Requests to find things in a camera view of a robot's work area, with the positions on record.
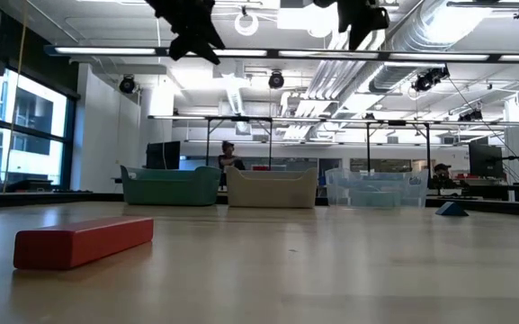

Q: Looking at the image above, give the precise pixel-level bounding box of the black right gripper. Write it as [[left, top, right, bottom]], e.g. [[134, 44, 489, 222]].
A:
[[336, 0, 390, 51]]

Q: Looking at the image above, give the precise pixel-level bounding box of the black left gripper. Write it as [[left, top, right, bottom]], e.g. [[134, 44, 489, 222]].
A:
[[144, 0, 227, 67]]

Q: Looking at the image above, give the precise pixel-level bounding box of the blue oblong block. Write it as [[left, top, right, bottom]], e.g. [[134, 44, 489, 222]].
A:
[[434, 201, 470, 218]]

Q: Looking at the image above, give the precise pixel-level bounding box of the long red block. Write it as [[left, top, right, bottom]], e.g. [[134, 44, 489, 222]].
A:
[[13, 216, 155, 272]]

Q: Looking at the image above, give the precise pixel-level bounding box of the overhead LED light bar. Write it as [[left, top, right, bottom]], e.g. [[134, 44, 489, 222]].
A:
[[44, 43, 519, 65]]

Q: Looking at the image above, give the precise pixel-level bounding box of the black monitor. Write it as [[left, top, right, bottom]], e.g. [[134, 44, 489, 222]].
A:
[[145, 140, 182, 171], [468, 142, 505, 179]]

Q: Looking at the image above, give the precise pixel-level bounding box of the person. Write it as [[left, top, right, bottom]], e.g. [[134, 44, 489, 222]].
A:
[[217, 139, 246, 188], [428, 162, 457, 190]]

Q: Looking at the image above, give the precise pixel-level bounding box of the green plastic bin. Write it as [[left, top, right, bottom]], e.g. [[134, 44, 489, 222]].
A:
[[121, 165, 222, 207]]

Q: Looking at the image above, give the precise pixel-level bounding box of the clear plastic bin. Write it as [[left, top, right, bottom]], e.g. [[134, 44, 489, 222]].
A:
[[325, 167, 430, 209]]

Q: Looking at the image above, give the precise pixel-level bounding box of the light grey plastic bin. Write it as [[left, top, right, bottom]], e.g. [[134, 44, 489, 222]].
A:
[[225, 166, 319, 209]]

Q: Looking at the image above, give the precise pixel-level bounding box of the large window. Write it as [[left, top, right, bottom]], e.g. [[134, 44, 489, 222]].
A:
[[0, 67, 78, 190]]

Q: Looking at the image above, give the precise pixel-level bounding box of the white ring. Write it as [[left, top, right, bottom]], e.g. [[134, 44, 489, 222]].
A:
[[234, 11, 260, 37]]

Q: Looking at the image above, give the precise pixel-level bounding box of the silver ventilation duct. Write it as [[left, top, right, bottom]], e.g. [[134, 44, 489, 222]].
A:
[[369, 0, 494, 95]]

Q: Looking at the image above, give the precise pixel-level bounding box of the black ceiling-hung camera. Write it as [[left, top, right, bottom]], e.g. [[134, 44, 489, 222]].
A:
[[267, 70, 286, 90], [119, 75, 137, 95]]

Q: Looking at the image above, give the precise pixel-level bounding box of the black ceiling camera rig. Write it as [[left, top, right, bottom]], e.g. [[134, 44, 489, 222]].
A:
[[410, 66, 452, 94]]

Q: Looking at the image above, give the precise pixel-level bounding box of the background black rig frame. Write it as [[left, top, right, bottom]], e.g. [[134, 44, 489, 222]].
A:
[[324, 117, 506, 182], [148, 114, 323, 171]]

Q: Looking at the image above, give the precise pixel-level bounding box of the yellow hanging cord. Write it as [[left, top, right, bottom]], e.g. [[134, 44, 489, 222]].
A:
[[1, 0, 29, 194]]

